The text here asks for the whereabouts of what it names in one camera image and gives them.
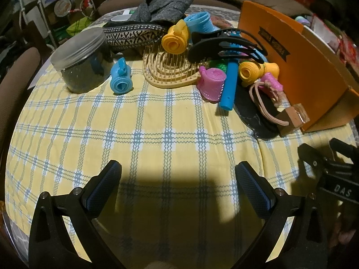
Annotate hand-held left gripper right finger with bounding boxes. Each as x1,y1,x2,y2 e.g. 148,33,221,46
235,161,328,269

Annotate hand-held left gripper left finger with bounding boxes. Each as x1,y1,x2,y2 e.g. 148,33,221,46
28,160,127,269

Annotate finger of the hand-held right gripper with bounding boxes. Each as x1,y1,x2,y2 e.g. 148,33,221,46
298,143,328,171
329,137,359,163

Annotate orange cardboard box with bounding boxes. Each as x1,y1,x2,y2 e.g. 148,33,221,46
238,0,359,133

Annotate clear jar with metal lid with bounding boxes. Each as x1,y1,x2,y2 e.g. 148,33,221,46
50,28,114,93

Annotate black hair claw clip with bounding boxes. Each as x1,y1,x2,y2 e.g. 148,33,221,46
187,29,268,63

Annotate yellow hair roller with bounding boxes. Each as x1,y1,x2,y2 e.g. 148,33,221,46
238,61,265,87
262,62,280,79
161,20,188,53

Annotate light blue hair roller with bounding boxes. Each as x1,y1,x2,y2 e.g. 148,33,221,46
184,12,218,35

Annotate pink hair roller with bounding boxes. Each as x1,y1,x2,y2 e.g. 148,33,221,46
259,72,282,93
196,66,227,103

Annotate red snack packages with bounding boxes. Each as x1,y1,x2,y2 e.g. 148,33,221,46
311,14,357,70

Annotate wooden hair brush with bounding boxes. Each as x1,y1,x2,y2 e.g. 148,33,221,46
142,45,201,88

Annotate green hair roller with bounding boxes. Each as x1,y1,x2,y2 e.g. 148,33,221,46
209,59,228,72

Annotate brown chair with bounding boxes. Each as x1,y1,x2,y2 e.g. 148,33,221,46
0,47,41,146

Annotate green bag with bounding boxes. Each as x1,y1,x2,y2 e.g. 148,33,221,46
66,17,93,34

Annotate round tin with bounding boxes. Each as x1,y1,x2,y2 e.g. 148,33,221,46
53,0,73,17

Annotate grey knit cloth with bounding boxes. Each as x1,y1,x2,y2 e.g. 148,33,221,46
132,0,194,26

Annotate white metal stand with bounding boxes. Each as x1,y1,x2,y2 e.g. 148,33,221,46
17,0,57,48

